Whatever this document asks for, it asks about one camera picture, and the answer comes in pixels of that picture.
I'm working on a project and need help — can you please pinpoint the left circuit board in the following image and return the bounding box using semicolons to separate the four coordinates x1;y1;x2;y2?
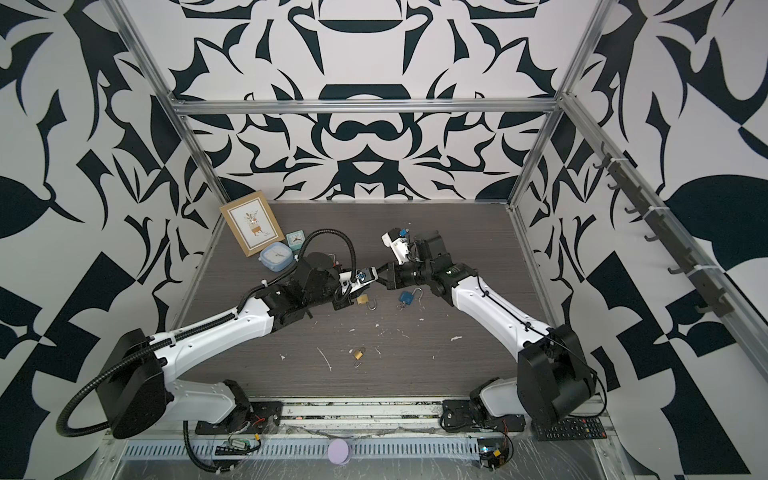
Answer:
215;435;262;457

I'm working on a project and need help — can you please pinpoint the right circuit board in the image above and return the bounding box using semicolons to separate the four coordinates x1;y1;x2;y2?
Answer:
478;436;515;471

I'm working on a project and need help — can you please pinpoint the brass padlock centre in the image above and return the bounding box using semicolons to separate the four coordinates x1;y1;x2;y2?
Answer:
356;294;378;311

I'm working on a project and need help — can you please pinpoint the wooden picture frame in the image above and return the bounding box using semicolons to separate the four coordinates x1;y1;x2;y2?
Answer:
220;191;285;257

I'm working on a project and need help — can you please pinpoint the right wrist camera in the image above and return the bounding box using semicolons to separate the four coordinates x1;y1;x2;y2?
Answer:
381;228;412;265

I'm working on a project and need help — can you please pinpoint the black remote control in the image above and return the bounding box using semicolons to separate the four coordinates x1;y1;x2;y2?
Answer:
532;417;607;442

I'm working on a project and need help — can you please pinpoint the black coat hook rack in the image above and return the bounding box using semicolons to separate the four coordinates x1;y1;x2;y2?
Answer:
598;153;735;318

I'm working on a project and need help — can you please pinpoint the white slotted cable duct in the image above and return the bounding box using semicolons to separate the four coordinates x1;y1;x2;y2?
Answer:
122;437;480;461

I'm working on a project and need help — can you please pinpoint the blue padlock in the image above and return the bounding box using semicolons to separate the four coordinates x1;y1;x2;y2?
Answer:
397;287;423;310

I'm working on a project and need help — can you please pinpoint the purple round lid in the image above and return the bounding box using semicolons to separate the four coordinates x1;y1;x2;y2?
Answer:
327;439;352;466

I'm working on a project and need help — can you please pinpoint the small black padlock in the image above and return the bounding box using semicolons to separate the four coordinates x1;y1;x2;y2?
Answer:
356;268;377;285

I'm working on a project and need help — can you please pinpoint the green square alarm clock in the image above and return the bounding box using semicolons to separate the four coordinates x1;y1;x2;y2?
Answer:
286;230;306;252

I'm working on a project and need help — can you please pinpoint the circuit board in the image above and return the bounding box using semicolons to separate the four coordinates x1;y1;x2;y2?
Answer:
478;436;515;471
215;435;262;457

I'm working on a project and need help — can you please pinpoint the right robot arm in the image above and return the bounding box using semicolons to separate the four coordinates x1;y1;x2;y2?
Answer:
378;228;600;427

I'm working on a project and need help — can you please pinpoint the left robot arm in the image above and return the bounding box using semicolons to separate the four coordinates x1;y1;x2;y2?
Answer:
56;247;379;439

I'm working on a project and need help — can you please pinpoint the blue square alarm clock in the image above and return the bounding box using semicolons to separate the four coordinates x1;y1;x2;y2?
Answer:
258;242;295;273

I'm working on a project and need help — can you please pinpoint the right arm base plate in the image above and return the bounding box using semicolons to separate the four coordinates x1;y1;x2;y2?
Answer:
439;400;526;433

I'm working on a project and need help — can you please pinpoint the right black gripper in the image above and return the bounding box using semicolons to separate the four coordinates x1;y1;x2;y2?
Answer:
371;261;434;292

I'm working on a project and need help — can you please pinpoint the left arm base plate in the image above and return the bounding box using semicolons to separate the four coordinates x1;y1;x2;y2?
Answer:
194;401;284;435

